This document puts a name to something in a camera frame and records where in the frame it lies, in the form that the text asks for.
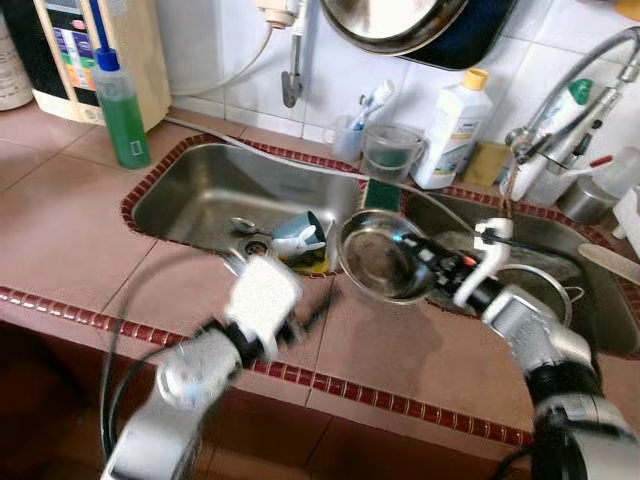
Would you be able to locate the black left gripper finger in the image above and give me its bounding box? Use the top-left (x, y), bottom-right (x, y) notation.
top-left (295, 288), bottom-right (340, 336)

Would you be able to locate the round steel plate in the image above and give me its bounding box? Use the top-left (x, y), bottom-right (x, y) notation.
top-left (336, 208), bottom-right (438, 304)

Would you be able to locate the yellow plastic bowl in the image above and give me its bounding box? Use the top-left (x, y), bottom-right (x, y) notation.
top-left (285, 250), bottom-right (336, 276)

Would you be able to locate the steel fork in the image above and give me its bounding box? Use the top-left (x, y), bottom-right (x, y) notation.
top-left (225, 248), bottom-right (251, 276)

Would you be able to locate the blue ceramic mug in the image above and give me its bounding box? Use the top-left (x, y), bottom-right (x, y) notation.
top-left (270, 210), bottom-right (329, 263)

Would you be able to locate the green yellow sponge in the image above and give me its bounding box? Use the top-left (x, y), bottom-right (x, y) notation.
top-left (362, 178), bottom-right (403, 213)

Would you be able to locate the round steel sink drain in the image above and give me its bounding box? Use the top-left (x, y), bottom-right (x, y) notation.
top-left (240, 238), bottom-right (273, 259)

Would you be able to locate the clear plastic measuring cup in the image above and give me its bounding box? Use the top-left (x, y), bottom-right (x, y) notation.
top-left (360, 123), bottom-right (426, 183)

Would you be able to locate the steel mesh strainer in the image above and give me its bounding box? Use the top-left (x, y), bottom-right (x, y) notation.
top-left (495, 262), bottom-right (586, 326)

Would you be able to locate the steel table spoon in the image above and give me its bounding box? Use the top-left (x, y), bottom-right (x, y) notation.
top-left (230, 217), bottom-right (273, 239)

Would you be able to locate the white detergent bottle yellow cap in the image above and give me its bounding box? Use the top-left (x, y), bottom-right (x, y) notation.
top-left (412, 68), bottom-right (494, 191)

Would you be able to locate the small steel cup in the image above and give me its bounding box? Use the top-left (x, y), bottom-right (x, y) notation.
top-left (558, 172), bottom-right (621, 226)

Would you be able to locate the cream wooden spatula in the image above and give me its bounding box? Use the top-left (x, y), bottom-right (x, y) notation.
top-left (578, 243), bottom-right (640, 286)

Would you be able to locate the stainless steel sink basin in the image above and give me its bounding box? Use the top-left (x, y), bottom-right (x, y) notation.
top-left (120, 133), bottom-right (366, 276)
top-left (400, 185), bottom-right (640, 359)

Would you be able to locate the white dish rack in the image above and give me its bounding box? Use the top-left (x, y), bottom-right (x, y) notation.
top-left (615, 185), bottom-right (640, 256)

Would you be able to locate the white plastic container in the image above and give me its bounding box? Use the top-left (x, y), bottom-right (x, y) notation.
top-left (598, 145), bottom-right (640, 196)

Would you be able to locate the chrome sink faucet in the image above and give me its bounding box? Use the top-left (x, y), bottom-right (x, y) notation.
top-left (503, 25), bottom-right (640, 221)

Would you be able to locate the white tube green cap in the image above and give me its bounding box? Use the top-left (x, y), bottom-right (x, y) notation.
top-left (550, 78), bottom-right (596, 131)

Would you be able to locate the hanging steel wok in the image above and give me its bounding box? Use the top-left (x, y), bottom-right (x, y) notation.
top-left (318, 0), bottom-right (471, 57)

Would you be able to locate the green dish soap bottle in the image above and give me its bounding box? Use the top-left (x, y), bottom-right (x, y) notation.
top-left (85, 0), bottom-right (153, 169)

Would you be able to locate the white tap filter fixture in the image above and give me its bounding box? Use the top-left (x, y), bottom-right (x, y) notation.
top-left (255, 0), bottom-right (303, 29)

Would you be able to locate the white water purifier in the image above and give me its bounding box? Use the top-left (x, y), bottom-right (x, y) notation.
top-left (0, 0), bottom-right (173, 133)

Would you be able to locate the white jar green lid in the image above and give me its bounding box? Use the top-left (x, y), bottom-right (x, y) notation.
top-left (0, 15), bottom-right (33, 113)

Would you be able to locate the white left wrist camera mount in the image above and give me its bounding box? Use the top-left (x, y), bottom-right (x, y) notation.
top-left (222, 255), bottom-right (304, 351)

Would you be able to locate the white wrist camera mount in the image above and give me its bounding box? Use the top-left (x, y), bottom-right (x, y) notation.
top-left (222, 255), bottom-right (304, 351)
top-left (452, 217), bottom-right (514, 308)

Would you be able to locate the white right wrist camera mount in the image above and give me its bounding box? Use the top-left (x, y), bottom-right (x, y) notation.
top-left (452, 217), bottom-right (514, 308)

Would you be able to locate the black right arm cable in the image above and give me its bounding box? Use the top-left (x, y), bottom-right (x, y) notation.
top-left (490, 235), bottom-right (591, 301)

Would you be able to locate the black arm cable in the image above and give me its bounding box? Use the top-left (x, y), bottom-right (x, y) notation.
top-left (98, 250), bottom-right (241, 461)
top-left (490, 235), bottom-right (591, 301)

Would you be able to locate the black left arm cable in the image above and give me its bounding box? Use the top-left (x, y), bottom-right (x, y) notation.
top-left (98, 250), bottom-right (241, 461)

